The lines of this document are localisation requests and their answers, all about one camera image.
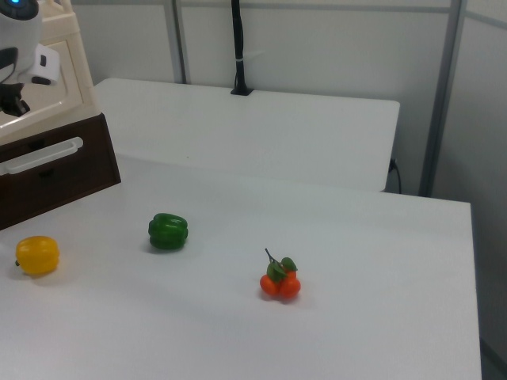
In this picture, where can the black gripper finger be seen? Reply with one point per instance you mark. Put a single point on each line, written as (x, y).
(40, 80)
(14, 99)

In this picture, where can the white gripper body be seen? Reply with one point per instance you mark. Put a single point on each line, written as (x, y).
(45, 63)

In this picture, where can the cream cabinet door panel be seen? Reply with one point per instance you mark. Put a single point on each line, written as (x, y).
(65, 85)

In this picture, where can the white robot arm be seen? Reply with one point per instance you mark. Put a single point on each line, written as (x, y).
(17, 31)

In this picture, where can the dark brown wooden box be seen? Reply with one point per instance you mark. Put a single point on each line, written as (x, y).
(67, 178)

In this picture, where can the yellow bell pepper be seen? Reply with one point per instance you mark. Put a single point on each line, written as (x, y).
(38, 255)

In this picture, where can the black pole with clamp base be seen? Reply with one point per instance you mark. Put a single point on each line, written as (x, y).
(239, 43)

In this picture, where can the green bell pepper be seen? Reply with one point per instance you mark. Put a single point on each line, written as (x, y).
(168, 231)

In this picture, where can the white side table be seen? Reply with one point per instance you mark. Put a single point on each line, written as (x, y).
(253, 130)

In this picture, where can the orange fruit cluster with leaves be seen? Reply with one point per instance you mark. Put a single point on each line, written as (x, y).
(279, 285)

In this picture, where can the slim grey partition post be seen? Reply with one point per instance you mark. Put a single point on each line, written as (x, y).
(178, 39)

